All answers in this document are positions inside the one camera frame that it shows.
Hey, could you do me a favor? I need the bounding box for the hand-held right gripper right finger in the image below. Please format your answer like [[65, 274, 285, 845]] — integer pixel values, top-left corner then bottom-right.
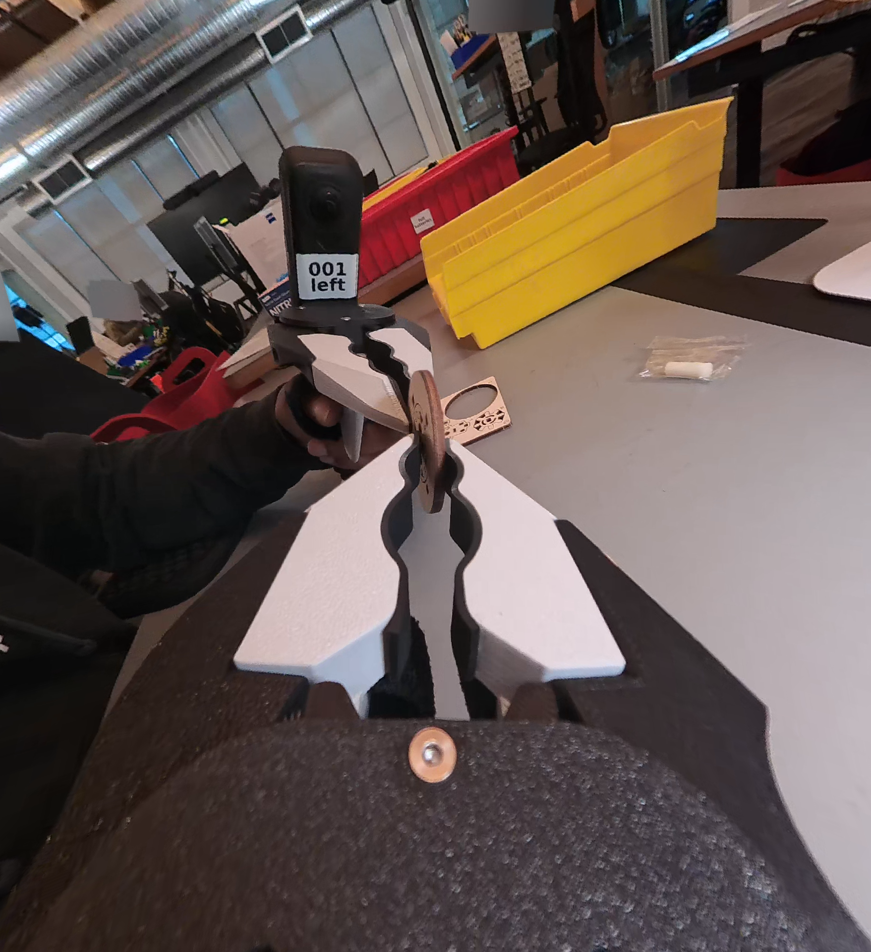
[[444, 446, 627, 721]]

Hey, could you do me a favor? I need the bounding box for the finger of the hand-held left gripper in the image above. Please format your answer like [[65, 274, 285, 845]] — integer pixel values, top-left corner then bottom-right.
[[297, 333, 414, 464], [346, 318, 430, 403]]

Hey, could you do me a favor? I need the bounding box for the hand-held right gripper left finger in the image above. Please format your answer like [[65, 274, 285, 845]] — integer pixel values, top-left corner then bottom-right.
[[233, 435, 436, 721]]

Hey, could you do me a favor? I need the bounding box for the brown wooden disc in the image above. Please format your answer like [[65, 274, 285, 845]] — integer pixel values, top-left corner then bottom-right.
[[407, 369, 451, 514]]

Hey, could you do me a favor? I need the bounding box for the person's left forearm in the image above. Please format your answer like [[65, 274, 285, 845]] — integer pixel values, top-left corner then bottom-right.
[[0, 390, 343, 577]]

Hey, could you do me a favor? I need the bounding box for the grey desk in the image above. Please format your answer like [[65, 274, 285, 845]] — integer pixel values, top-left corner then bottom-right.
[[108, 182, 871, 952]]

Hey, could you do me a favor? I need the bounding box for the black desk mat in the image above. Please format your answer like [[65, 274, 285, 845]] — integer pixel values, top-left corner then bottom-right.
[[614, 216, 871, 354]]

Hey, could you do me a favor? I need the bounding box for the background wooden desk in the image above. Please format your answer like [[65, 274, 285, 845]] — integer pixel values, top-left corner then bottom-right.
[[653, 0, 871, 187]]

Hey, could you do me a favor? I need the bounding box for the person's left hand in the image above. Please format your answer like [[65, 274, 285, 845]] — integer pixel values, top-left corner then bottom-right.
[[275, 387, 365, 477]]

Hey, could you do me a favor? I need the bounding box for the wooden side table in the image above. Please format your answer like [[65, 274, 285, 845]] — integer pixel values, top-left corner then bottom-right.
[[361, 256, 430, 307]]

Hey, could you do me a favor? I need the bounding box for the yellow bin behind red bin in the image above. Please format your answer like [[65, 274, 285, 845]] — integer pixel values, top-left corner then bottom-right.
[[364, 155, 455, 213]]

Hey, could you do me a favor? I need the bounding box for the blue gloves box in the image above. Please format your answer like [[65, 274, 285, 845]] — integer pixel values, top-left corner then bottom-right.
[[260, 271, 295, 321]]

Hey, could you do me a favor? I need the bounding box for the red plastic bin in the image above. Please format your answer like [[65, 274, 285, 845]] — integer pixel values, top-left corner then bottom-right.
[[361, 126, 522, 287]]

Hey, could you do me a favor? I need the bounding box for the laser-cut wooden puzzle sheet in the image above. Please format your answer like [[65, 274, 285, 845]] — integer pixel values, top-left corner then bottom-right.
[[439, 375, 518, 447]]

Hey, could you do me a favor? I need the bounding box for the red tote bag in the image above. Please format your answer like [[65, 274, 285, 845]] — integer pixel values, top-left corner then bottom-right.
[[92, 346, 265, 443]]

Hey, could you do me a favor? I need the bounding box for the yellow plastic bin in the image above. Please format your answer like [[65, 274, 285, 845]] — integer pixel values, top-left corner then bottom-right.
[[420, 97, 734, 351]]

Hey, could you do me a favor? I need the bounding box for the small clear plastic bag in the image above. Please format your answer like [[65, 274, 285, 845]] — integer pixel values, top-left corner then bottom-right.
[[639, 335, 749, 384]]

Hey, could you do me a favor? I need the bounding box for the person's black hoodie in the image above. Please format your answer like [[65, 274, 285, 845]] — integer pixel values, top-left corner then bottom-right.
[[0, 521, 139, 952]]

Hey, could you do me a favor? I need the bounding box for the black wall screen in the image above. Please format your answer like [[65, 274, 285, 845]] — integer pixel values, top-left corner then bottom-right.
[[147, 162, 261, 287]]

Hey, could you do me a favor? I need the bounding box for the silver ventilation duct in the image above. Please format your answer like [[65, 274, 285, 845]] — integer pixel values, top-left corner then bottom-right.
[[0, 89, 273, 224], [0, 0, 377, 161]]

